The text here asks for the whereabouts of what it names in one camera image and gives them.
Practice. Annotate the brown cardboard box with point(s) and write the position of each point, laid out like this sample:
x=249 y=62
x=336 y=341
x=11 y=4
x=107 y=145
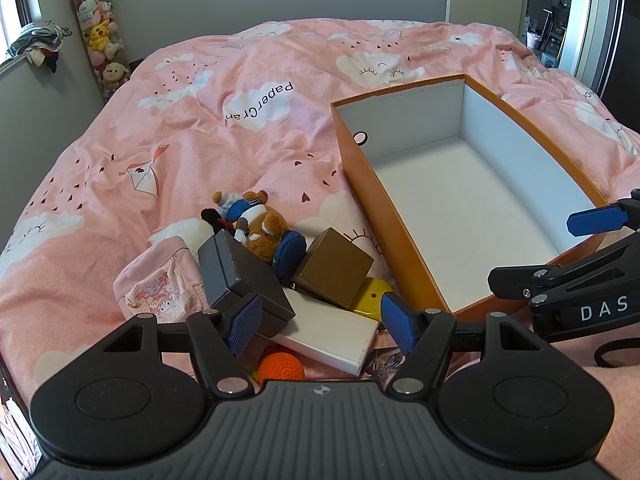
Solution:
x=332 y=265

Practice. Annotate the pink cloud print blanket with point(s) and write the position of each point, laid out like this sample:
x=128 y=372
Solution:
x=200 y=135

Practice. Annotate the yellow toy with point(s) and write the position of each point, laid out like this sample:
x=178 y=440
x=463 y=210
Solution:
x=370 y=297

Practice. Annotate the brown sailor teddy bear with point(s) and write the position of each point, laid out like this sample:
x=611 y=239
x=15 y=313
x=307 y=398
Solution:
x=262 y=232

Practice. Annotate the orange crochet ball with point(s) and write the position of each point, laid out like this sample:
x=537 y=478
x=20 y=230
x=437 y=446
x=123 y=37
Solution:
x=282 y=370

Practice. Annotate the white glasses box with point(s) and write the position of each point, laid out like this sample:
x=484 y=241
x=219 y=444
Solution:
x=330 y=332

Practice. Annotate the navy blue pouch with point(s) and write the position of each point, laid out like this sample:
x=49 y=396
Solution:
x=291 y=252

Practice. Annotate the printed picture card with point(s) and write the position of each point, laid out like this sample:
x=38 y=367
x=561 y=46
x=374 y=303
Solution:
x=382 y=362

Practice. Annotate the pile of clothes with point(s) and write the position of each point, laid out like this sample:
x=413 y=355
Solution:
x=37 y=40

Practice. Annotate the white plush toy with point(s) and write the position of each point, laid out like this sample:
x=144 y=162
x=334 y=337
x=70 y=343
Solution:
x=182 y=235

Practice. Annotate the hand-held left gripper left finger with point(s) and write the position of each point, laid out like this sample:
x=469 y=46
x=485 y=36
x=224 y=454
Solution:
x=245 y=324

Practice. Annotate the orange cardboard box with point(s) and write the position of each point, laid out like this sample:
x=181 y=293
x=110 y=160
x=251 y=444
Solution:
x=475 y=185

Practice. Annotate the pink printed cloth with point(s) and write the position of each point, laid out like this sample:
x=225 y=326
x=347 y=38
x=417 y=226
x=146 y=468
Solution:
x=160 y=280

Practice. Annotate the black box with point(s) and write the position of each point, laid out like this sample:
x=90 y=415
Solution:
x=240 y=270

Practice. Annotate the dark door panel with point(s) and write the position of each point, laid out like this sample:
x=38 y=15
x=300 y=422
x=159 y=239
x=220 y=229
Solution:
x=622 y=35

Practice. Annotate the hanging column of plush toys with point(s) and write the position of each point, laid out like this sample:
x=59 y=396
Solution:
x=100 y=35

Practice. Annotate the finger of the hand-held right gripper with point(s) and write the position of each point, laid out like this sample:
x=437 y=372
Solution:
x=515 y=281
x=597 y=221

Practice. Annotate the small black plush toy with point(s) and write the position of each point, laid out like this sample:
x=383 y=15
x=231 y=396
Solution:
x=212 y=217

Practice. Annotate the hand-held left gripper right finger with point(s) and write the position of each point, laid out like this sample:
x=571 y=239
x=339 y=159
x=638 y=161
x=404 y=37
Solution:
x=400 y=325

